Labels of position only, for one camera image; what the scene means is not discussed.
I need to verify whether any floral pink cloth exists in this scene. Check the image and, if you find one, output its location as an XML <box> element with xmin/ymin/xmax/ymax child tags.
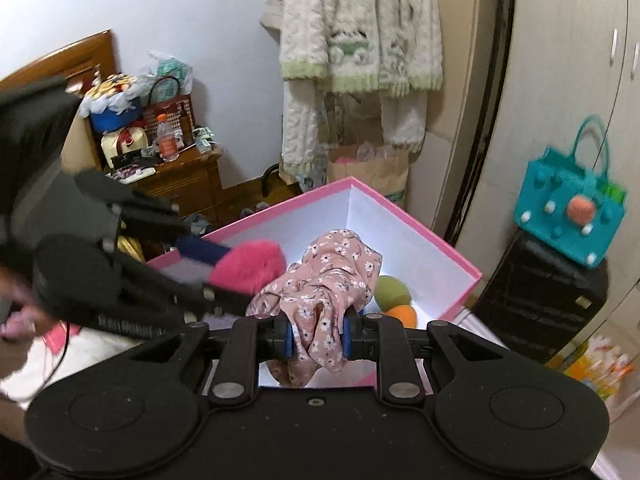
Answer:
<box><xmin>246</xmin><ymin>229</ymin><xmax>383</xmax><ymax>388</ymax></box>

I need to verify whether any pink fluffy heart plush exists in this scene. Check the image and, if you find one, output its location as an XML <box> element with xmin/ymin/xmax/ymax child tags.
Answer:
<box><xmin>207</xmin><ymin>240</ymin><xmax>286</xmax><ymax>296</ymax></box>

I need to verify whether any person's left hand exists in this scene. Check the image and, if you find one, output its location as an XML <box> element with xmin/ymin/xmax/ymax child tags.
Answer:
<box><xmin>1</xmin><ymin>266</ymin><xmax>58</xmax><ymax>341</ymax></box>

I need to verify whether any orange plush ball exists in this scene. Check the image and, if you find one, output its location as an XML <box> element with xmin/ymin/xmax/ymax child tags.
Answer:
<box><xmin>384</xmin><ymin>304</ymin><xmax>418</xmax><ymax>330</ymax></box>

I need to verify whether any green plush ball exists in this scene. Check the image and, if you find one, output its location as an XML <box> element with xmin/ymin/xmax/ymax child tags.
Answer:
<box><xmin>374</xmin><ymin>275</ymin><xmax>411</xmax><ymax>312</ymax></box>

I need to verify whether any wooden nightstand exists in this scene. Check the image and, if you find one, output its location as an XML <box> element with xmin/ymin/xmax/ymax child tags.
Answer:
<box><xmin>132</xmin><ymin>148</ymin><xmax>224</xmax><ymax>226</ymax></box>

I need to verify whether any orange drink bottle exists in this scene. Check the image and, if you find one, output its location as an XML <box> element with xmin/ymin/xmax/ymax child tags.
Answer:
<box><xmin>156</xmin><ymin>114</ymin><xmax>179</xmax><ymax>162</ymax></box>

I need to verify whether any pink cardboard box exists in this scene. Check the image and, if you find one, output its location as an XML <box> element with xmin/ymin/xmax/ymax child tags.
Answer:
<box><xmin>146</xmin><ymin>174</ymin><xmax>484</xmax><ymax>392</ymax></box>

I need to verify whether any blue bowl with flowers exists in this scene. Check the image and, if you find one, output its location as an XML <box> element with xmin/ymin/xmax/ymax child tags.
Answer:
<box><xmin>78</xmin><ymin>73</ymin><xmax>149</xmax><ymax>132</ymax></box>

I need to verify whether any brown paper bag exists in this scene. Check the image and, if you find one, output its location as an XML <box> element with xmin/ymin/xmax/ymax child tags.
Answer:
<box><xmin>326</xmin><ymin>142</ymin><xmax>409</xmax><ymax>208</ymax></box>

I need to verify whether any black suitcase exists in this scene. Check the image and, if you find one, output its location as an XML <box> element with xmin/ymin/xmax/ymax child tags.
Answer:
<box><xmin>472</xmin><ymin>229</ymin><xmax>610</xmax><ymax>363</ymax></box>

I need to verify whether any yellow snack box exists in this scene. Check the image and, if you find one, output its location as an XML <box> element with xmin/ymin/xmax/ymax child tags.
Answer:
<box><xmin>547</xmin><ymin>334</ymin><xmax>639</xmax><ymax>405</ymax></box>

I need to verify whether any teal felt tote bag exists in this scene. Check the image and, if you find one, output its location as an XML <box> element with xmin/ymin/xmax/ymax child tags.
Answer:
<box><xmin>514</xmin><ymin>115</ymin><xmax>626</xmax><ymax>269</ymax></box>

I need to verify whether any cream knitted sweater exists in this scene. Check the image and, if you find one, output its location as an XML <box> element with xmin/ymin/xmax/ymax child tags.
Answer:
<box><xmin>262</xmin><ymin>0</ymin><xmax>444</xmax><ymax>178</ymax></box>

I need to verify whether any white wardrobe cabinet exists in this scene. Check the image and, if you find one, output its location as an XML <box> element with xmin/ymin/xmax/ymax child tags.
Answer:
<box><xmin>449</xmin><ymin>0</ymin><xmax>640</xmax><ymax>351</ymax></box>

